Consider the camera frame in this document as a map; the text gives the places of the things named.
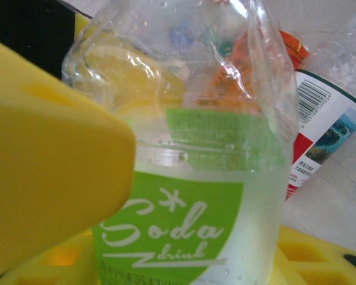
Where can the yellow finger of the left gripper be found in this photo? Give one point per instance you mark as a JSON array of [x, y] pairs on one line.
[[26, 26]]

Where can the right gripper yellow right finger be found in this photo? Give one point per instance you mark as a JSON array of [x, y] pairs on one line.
[[314, 261]]

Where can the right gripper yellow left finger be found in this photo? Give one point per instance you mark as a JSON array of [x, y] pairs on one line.
[[47, 163]]

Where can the green label soda bottle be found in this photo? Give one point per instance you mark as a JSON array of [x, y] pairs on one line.
[[181, 207]]

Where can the red white label water bottle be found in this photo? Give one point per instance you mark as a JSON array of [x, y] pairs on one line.
[[320, 118]]

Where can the orange label plastic bottle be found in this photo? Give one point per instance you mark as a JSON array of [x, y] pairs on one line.
[[296, 50]]

